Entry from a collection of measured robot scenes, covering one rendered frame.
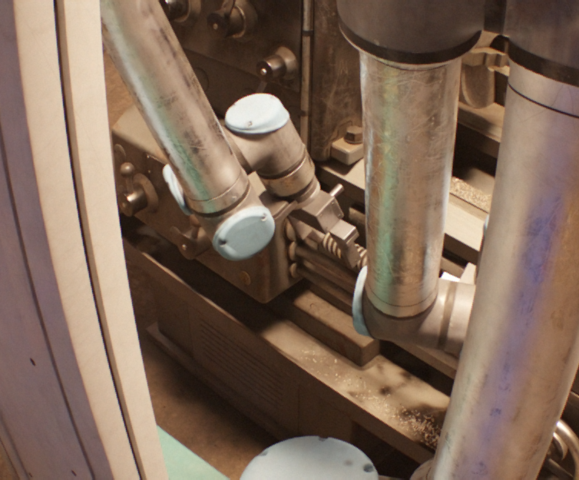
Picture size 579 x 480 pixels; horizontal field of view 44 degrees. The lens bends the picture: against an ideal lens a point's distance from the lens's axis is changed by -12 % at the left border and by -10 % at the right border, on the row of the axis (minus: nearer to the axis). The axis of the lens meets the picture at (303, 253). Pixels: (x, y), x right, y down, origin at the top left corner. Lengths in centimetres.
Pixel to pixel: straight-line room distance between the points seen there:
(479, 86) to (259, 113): 46
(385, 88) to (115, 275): 25
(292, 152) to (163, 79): 37
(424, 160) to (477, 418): 23
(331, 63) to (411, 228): 69
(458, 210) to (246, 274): 46
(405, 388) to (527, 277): 112
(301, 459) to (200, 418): 133
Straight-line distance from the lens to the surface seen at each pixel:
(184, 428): 211
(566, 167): 53
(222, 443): 207
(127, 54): 92
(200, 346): 215
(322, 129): 147
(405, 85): 60
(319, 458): 81
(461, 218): 140
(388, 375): 170
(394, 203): 73
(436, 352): 147
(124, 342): 56
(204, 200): 106
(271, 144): 121
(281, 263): 159
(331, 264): 154
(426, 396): 167
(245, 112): 122
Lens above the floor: 164
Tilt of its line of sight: 39 degrees down
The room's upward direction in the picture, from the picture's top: 1 degrees clockwise
